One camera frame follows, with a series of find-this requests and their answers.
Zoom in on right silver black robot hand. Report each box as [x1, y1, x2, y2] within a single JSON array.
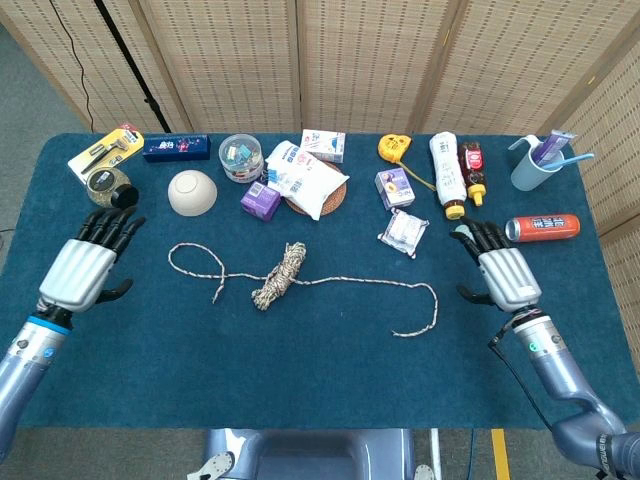
[[448, 216, 544, 314]]

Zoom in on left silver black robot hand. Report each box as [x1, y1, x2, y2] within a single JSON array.
[[38, 205, 147, 314]]

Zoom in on beige braided rope bundle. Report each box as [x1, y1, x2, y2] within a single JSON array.
[[167, 241, 440, 339]]

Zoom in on orange drink can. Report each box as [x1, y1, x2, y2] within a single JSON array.
[[504, 213, 582, 244]]

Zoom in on glass jar black lid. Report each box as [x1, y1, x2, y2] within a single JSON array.
[[85, 167, 140, 209]]

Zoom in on white crinkled snack packet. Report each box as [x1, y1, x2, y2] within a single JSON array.
[[377, 208, 430, 260]]

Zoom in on brown squeeze bottle yellow cap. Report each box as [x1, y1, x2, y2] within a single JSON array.
[[457, 141, 488, 208]]

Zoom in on white bottle yellow cap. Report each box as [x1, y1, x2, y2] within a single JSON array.
[[428, 130, 468, 220]]

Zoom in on yellow razor blister pack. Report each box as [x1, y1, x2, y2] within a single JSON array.
[[67, 124, 146, 185]]

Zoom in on blue toothbrush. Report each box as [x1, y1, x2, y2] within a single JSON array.
[[542, 152, 596, 171]]

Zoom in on purple toothpaste tube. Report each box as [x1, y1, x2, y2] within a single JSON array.
[[535, 129, 579, 164]]

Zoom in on white purple drink carton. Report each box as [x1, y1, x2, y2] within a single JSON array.
[[374, 168, 417, 211]]

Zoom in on cream upturned bowl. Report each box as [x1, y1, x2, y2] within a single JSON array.
[[167, 169, 219, 217]]

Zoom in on dark blue long box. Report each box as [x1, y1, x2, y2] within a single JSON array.
[[142, 133, 212, 163]]

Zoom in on yellow tape measure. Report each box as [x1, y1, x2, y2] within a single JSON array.
[[377, 133, 437, 193]]

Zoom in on brown woven round coaster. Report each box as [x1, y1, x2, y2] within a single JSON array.
[[284, 174, 349, 217]]

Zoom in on small purple carton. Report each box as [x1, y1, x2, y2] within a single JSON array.
[[240, 180, 282, 222]]

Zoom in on clear round clip tub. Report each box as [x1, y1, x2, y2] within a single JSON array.
[[218, 133, 266, 184]]

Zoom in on black stand pole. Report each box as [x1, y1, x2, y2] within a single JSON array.
[[93, 0, 173, 134]]

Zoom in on white plastic pouch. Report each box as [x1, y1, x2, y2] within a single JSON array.
[[264, 140, 350, 221]]

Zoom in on white and blue box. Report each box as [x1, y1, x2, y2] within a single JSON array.
[[300, 128, 346, 164]]

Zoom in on blue carpet table mat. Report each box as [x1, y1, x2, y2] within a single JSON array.
[[0, 132, 629, 431]]

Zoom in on grey robot torso base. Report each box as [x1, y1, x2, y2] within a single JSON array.
[[187, 428, 436, 480]]

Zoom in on light blue handled cup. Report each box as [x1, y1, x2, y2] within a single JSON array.
[[508, 133, 566, 192]]

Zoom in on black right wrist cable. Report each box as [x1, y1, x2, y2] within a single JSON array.
[[488, 319, 557, 432]]

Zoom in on thin black hanging cable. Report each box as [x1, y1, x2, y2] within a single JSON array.
[[48, 0, 95, 134]]

